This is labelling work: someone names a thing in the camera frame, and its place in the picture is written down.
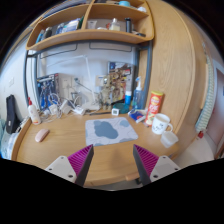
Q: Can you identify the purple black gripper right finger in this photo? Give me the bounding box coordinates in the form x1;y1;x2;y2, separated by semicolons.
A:
133;144;180;185

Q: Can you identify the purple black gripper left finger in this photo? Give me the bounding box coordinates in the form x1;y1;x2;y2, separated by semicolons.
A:
46;145;94;186

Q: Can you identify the grey cloud-pattern mouse pad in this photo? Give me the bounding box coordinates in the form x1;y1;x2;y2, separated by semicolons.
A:
85;117;138;146

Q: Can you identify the pink computer mouse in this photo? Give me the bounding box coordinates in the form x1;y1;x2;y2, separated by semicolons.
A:
35;129;50;142

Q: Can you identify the clear plastic cup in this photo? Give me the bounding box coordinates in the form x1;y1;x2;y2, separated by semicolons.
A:
160;131;179;148

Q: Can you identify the white mug with drawing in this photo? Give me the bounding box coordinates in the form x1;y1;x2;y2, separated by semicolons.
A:
152;113;173;135

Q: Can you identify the blue snack packet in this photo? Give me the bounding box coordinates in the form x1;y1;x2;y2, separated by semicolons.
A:
128;109;146;123

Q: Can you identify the blue spray bottle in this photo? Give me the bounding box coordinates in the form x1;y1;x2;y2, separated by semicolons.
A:
132;77;143;109

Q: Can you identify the small white cube clock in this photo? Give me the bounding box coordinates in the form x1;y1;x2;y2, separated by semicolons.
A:
111;108;119;116

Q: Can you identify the red chips can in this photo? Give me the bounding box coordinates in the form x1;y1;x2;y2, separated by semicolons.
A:
145;91;163;126

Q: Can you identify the white bottle red cap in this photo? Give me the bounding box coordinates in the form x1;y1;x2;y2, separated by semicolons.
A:
28;99;41;125

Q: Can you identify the white radiator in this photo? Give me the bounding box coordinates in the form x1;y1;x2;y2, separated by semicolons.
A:
194;54;215;134

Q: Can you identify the black bag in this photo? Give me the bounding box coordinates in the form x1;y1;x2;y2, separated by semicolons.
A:
6;95;20;134

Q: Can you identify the robot figure model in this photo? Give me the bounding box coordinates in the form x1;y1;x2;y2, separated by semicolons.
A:
100;75;114;110

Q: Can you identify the blue model kit box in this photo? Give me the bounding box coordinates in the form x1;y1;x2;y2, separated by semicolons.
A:
37;73;59;110

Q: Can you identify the colourful poster box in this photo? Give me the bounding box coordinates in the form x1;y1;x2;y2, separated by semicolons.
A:
108;61;134;102

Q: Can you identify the black bottle on shelf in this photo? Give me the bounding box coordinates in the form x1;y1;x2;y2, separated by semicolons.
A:
125;18;132;33

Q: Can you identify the wooden wall shelf unit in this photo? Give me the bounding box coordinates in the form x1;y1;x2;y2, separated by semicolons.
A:
26;0;154;51

